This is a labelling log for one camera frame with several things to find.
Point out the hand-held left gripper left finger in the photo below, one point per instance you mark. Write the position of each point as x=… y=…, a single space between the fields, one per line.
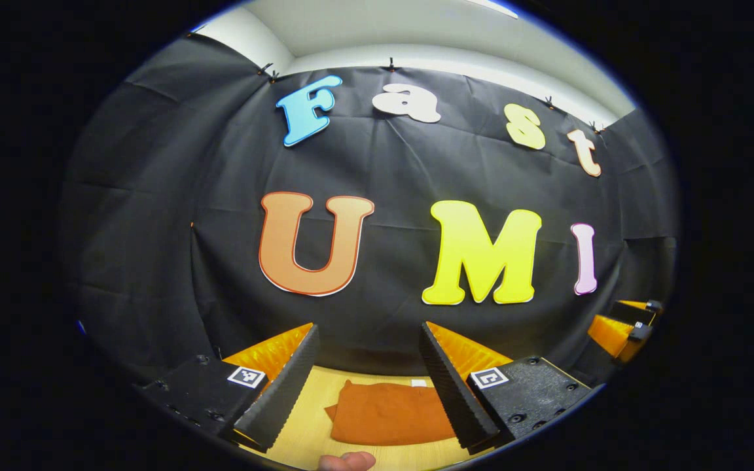
x=282 y=392

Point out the rust orange buttoned garment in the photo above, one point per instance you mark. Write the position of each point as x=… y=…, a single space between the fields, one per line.
x=383 y=412

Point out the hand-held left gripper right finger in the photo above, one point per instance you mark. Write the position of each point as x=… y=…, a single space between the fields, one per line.
x=452 y=392

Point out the black backdrop cloth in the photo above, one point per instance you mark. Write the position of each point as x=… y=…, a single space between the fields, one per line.
x=390 y=163

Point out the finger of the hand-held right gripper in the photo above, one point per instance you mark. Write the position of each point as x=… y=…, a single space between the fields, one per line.
x=639 y=312
x=619 y=337

